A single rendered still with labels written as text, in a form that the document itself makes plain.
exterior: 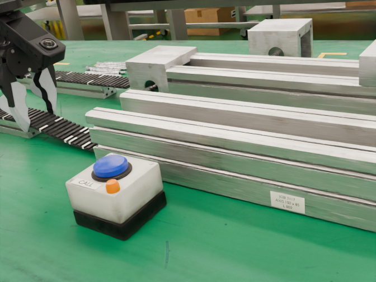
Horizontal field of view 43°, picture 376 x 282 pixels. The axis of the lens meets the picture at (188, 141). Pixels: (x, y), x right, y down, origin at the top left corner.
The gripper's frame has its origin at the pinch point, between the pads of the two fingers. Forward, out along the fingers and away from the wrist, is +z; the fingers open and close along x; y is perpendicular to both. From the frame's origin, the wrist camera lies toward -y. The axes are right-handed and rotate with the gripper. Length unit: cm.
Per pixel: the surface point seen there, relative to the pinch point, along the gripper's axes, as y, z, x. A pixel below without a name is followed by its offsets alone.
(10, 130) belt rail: 6.8, 2.1, 2.1
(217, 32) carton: 177, 78, -335
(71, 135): -7.8, 1.6, 0.6
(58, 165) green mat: -11.4, 3.2, 7.1
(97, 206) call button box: -30.7, -0.8, 17.1
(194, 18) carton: 201, 65, -333
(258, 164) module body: -44.7, -2.5, 5.1
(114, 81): -0.8, -0.3, -18.2
